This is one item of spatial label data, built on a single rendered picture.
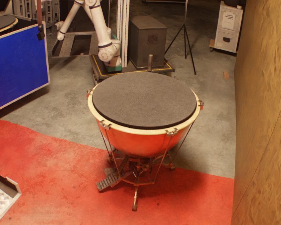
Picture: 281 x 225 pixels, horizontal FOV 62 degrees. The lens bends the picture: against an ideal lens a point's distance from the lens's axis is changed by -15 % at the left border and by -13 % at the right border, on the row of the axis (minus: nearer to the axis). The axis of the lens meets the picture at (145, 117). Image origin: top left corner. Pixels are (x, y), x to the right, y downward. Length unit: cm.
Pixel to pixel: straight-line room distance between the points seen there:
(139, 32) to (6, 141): 183
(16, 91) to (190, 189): 209
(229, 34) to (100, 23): 269
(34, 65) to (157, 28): 144
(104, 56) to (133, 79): 94
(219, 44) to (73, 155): 333
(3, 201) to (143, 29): 223
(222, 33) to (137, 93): 326
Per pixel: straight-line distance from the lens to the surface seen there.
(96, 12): 268
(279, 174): 128
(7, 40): 282
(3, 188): 232
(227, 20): 472
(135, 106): 159
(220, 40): 482
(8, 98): 303
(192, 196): 217
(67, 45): 472
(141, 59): 310
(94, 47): 458
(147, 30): 299
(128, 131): 144
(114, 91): 174
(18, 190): 222
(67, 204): 209
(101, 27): 271
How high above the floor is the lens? 168
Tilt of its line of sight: 35 degrees down
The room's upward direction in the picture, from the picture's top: 4 degrees clockwise
